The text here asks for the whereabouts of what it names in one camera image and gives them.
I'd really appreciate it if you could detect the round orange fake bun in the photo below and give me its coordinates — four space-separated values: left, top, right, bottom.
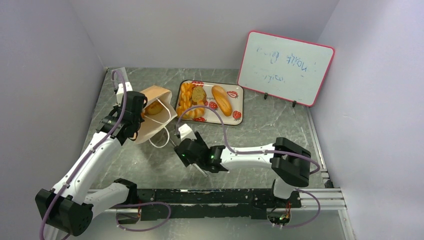
145 100 165 116

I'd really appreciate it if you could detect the brown paper bag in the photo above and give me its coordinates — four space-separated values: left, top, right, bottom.
134 85 177 148

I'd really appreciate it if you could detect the braided orange fake bread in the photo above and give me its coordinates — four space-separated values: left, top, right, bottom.
175 81 207 120

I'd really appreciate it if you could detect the strawberry pattern tray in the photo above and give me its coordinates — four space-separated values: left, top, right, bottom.
175 80 244 126

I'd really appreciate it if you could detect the long orange fake baguette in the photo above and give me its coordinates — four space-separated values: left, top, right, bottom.
211 85 233 117

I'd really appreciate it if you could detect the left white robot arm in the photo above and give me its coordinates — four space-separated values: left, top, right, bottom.
35 91 148 240

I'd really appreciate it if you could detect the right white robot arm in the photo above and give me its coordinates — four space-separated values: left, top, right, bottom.
174 132 313 207

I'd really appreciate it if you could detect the clear plastic wrapper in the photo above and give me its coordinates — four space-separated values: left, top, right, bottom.
113 67 128 82

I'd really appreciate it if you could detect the pink framed whiteboard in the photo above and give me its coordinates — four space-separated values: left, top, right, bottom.
237 30 336 107

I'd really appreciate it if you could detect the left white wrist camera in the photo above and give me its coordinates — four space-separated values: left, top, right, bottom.
115 81 133 106

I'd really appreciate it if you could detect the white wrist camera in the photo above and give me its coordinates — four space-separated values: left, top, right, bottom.
115 81 133 106
178 123 197 141

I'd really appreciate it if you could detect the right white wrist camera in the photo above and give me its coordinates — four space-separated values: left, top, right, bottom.
178 123 197 141

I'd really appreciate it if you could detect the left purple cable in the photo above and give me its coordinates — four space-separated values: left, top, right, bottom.
39 69 172 240

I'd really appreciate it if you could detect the purple cable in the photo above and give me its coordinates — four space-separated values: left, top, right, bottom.
39 69 172 240
174 105 322 230

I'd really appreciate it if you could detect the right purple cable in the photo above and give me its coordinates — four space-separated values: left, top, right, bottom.
174 105 322 230

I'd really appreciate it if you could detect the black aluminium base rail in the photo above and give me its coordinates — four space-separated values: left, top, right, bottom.
104 188 347 221

